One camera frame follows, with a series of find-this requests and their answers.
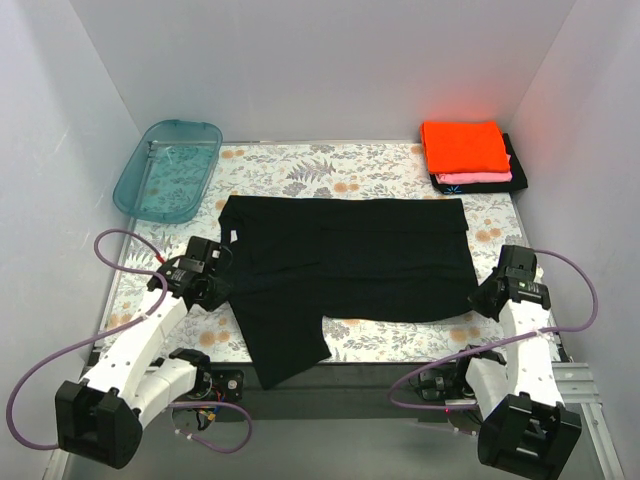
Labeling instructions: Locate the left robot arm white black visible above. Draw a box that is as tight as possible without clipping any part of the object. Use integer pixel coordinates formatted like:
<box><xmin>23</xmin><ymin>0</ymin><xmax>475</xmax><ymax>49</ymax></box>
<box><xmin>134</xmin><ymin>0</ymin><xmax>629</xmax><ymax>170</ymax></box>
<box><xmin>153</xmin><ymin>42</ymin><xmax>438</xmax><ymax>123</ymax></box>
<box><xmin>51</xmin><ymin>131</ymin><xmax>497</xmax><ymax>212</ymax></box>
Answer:
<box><xmin>55</xmin><ymin>236</ymin><xmax>232</xmax><ymax>469</ymax></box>

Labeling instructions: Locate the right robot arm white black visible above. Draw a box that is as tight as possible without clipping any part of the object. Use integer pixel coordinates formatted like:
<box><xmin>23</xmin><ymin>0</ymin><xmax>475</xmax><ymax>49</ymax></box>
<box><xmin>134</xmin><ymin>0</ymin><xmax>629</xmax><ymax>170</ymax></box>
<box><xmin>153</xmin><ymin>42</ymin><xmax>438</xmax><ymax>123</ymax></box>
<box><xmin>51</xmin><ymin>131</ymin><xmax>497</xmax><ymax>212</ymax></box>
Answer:
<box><xmin>452</xmin><ymin>245</ymin><xmax>582</xmax><ymax>479</ymax></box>

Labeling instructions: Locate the floral patterned table mat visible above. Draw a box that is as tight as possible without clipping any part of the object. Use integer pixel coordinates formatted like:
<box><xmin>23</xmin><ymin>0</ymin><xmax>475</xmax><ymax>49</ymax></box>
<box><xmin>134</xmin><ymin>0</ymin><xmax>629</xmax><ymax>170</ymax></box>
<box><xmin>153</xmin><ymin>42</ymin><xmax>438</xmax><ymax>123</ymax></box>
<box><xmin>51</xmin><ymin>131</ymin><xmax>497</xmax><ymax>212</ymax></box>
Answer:
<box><xmin>133</xmin><ymin>143</ymin><xmax>526</xmax><ymax>363</ymax></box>

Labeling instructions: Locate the black folded t-shirt with logo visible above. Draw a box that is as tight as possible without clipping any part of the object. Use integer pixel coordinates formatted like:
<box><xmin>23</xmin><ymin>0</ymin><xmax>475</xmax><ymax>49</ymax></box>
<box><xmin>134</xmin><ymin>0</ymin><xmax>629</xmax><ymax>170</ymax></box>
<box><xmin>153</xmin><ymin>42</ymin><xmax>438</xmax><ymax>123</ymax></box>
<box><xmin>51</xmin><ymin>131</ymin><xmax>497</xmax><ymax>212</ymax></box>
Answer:
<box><xmin>430</xmin><ymin>133</ymin><xmax>528</xmax><ymax>195</ymax></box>

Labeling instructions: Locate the pink folded t-shirt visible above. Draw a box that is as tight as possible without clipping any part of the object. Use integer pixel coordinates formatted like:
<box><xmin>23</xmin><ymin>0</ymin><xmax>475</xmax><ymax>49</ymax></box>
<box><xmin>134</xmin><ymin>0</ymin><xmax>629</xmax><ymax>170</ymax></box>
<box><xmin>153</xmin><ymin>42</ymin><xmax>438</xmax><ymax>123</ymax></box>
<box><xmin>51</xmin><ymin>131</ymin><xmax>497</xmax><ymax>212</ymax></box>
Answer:
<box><xmin>435</xmin><ymin>171</ymin><xmax>513</xmax><ymax>185</ymax></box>

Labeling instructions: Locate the teal transparent plastic bin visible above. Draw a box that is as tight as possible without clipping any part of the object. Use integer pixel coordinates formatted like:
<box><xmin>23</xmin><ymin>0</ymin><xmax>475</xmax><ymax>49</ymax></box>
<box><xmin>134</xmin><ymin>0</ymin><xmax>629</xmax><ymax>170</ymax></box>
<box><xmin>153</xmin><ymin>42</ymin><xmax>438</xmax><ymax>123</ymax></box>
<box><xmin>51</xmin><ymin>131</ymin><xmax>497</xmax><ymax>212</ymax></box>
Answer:
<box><xmin>112</xmin><ymin>120</ymin><xmax>223</xmax><ymax>224</ymax></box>

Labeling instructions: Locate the orange folded t-shirt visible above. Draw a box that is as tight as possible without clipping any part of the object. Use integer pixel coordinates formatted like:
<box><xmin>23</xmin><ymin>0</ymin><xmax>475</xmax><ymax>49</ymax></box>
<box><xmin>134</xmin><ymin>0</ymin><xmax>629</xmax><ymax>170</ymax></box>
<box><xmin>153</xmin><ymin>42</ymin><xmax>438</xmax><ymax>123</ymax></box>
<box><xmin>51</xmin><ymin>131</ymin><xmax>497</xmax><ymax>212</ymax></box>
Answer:
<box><xmin>420</xmin><ymin>121</ymin><xmax>510</xmax><ymax>175</ymax></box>

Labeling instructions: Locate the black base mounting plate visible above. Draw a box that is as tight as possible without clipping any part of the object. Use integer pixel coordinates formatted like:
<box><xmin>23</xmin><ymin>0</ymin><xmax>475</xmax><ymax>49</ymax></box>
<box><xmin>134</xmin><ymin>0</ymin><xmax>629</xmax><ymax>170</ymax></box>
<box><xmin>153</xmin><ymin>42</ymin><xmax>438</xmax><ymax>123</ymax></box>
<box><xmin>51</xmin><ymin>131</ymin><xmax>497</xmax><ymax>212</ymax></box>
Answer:
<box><xmin>164</xmin><ymin>360</ymin><xmax>481</xmax><ymax>424</ymax></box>

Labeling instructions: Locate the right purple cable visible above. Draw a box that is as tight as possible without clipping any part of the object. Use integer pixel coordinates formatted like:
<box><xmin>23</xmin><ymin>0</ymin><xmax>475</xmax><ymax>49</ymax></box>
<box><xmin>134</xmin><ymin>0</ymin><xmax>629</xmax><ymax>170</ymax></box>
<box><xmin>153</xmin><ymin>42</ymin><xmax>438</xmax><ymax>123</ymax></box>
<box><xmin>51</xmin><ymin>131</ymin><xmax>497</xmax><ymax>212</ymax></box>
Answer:
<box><xmin>387</xmin><ymin>249</ymin><xmax>599</xmax><ymax>437</ymax></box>

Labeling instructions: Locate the purple cable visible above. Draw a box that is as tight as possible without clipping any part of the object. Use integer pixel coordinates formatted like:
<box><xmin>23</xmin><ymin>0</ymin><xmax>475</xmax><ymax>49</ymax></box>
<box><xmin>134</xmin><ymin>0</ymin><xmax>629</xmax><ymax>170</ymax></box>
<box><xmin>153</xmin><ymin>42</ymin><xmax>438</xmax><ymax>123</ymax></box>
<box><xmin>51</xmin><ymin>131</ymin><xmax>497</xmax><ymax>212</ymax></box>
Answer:
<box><xmin>387</xmin><ymin>249</ymin><xmax>599</xmax><ymax>437</ymax></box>
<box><xmin>10</xmin><ymin>228</ymin><xmax>254</xmax><ymax>454</ymax></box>

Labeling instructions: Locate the aluminium frame rail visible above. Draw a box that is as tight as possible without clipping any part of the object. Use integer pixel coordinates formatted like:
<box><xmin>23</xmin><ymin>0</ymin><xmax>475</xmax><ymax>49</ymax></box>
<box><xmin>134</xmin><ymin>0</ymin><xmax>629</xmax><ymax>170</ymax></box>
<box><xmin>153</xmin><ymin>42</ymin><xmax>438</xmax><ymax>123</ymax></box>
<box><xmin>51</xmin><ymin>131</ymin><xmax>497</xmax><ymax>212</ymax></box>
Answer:
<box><xmin>553</xmin><ymin>362</ymin><xmax>625</xmax><ymax>480</ymax></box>

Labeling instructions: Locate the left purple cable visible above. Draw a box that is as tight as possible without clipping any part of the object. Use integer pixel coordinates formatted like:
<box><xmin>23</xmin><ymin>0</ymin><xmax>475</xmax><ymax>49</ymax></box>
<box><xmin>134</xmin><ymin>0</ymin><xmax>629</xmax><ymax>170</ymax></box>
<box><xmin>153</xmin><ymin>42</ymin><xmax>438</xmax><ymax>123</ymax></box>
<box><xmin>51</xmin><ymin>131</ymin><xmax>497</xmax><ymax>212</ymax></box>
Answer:
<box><xmin>10</xmin><ymin>228</ymin><xmax>254</xmax><ymax>454</ymax></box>

